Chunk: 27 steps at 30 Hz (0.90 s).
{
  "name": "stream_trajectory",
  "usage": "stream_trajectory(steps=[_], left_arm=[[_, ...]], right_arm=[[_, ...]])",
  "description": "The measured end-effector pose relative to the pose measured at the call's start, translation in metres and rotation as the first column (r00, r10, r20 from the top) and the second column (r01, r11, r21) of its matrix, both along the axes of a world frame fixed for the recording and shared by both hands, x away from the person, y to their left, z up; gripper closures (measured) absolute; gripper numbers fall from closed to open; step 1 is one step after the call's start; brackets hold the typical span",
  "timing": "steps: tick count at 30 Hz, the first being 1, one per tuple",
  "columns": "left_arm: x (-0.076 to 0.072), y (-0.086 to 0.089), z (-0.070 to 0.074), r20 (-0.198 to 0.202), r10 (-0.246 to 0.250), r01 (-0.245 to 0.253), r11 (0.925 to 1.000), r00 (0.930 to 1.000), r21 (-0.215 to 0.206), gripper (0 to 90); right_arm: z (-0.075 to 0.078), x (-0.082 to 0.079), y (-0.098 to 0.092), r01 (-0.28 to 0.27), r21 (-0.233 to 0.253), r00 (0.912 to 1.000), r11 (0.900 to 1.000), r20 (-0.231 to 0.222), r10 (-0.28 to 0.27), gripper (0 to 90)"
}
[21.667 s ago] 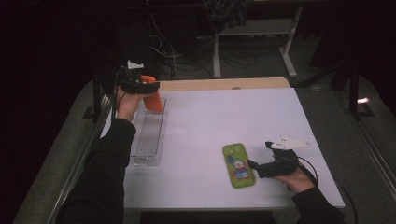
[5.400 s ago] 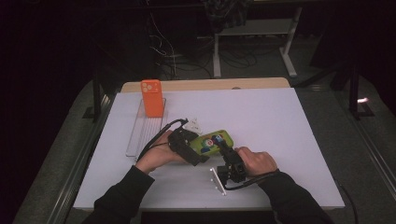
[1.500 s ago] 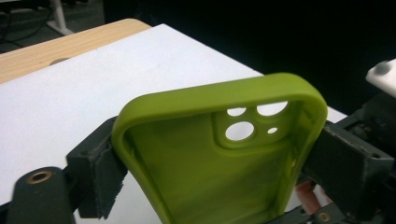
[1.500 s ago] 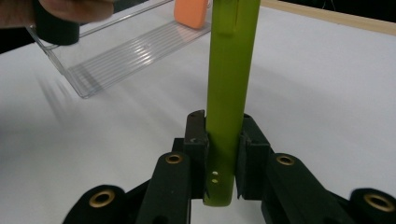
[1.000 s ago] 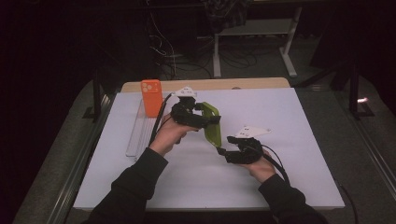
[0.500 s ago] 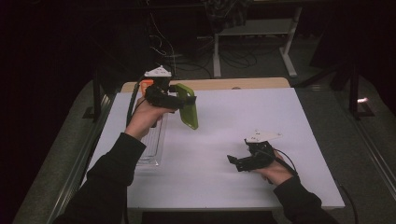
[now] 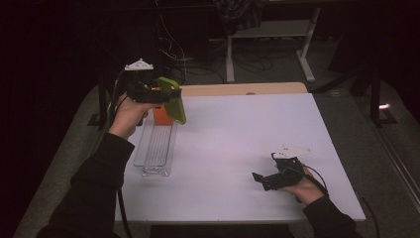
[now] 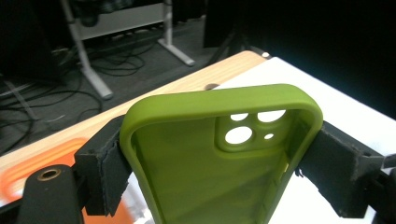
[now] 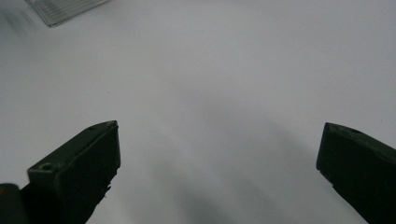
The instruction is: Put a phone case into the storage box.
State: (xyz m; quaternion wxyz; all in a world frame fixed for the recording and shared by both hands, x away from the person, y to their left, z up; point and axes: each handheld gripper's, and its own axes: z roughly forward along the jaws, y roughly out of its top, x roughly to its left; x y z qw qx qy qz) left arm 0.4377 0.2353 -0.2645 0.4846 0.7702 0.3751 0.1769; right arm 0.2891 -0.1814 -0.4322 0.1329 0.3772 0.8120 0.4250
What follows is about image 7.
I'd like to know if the black cable beside table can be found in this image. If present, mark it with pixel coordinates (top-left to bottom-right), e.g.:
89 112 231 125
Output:
359 195 381 238

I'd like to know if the person's right hand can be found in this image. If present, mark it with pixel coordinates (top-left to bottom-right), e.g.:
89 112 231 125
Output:
280 165 326 206

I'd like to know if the bundle of floor cables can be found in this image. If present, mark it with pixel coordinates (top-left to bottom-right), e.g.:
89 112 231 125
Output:
155 13 229 85

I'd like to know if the hand-held gripper black cable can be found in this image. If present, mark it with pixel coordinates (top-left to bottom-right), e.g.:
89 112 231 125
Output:
92 69 133 238
301 164 330 196

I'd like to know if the person's left hand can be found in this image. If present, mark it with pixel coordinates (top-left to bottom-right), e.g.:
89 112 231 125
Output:
108 92 158 141

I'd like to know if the white frame desk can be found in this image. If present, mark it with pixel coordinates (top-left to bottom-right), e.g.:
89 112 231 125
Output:
226 6 321 83

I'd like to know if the left hand-held gripper black cable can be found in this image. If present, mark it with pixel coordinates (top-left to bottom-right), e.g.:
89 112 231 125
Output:
92 69 133 238

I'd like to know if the green phone case clown print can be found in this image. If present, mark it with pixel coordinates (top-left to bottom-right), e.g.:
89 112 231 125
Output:
157 76 187 126

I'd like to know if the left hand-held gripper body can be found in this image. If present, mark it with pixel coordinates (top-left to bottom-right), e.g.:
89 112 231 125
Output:
124 58 160 104

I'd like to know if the right hand-held gripper black cable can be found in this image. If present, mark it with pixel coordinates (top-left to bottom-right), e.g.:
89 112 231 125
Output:
301 164 330 196

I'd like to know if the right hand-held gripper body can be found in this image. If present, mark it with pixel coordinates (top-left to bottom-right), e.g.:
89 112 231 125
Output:
262 144 314 192

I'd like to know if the orange phone case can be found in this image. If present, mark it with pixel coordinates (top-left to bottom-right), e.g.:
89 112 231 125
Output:
152 86 174 127

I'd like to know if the dark plaid cloth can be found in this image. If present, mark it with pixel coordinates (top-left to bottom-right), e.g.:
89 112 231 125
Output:
214 0 269 36

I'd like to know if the black metal stand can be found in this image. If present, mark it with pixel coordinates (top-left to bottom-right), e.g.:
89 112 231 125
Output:
369 65 399 128
87 75 115 130

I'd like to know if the clear plastic bin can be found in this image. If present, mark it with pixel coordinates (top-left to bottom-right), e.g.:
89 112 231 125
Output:
133 105 179 178

